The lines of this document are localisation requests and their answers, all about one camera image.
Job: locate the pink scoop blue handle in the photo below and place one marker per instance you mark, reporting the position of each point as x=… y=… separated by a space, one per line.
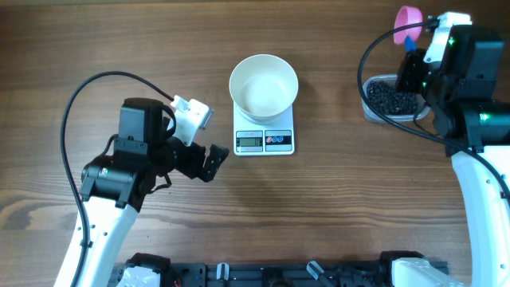
x=408 y=15

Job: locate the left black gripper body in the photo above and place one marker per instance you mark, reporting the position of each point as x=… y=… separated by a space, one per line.
x=186 y=160

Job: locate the white round bowl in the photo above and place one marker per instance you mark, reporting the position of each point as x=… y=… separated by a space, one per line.
x=263 y=86

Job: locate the black beans pile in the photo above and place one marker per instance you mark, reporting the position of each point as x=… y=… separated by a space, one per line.
x=385 y=99

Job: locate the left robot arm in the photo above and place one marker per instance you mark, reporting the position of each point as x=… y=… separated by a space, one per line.
x=153 y=140

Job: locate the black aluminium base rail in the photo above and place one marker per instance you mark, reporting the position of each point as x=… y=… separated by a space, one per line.
x=353 y=273

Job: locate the clear plastic container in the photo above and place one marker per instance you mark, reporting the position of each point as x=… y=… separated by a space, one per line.
x=372 y=114

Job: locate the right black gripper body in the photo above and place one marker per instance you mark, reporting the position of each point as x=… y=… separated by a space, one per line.
x=414 y=72

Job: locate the white digital kitchen scale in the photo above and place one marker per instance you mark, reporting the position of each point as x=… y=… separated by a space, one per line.
x=252 y=138

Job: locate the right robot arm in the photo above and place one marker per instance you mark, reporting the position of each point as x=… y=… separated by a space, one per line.
x=474 y=128

